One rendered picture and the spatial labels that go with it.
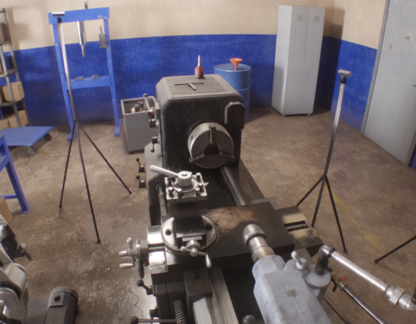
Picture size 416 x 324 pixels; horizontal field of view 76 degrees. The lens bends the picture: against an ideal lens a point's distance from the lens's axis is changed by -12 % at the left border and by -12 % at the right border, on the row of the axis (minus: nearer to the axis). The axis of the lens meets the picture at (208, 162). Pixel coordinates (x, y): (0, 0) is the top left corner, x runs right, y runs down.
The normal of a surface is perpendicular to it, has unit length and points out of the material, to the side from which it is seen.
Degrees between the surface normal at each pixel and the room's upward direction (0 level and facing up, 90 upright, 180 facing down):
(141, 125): 90
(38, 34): 90
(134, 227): 0
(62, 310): 0
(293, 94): 90
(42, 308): 0
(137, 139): 90
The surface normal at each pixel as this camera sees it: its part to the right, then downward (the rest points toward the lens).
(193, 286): 0.00, -0.87
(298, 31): 0.21, 0.49
